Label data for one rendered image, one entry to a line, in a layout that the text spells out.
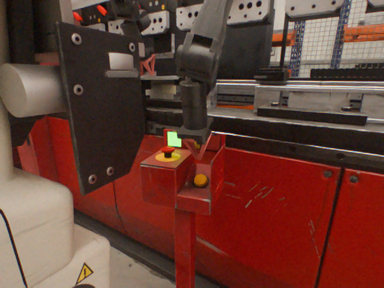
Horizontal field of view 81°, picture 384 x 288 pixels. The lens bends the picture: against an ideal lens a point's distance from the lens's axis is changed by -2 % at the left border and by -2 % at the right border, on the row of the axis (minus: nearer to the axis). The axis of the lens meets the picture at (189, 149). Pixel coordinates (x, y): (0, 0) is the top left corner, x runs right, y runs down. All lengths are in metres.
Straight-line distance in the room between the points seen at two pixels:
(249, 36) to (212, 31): 0.98
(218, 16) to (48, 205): 0.42
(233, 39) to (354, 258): 1.18
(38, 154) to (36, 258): 1.45
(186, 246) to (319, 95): 0.63
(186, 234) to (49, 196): 0.53
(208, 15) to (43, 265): 0.46
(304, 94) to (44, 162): 1.52
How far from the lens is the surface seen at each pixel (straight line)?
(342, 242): 0.84
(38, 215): 0.26
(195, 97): 0.50
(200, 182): 0.64
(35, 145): 1.70
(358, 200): 0.78
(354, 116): 0.78
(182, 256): 0.80
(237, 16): 0.89
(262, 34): 1.43
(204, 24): 0.49
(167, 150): 0.64
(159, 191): 0.63
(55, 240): 0.28
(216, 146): 0.69
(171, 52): 1.06
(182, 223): 0.72
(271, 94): 0.85
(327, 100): 0.83
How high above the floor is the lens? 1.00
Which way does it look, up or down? 18 degrees down
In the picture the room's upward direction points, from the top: straight up
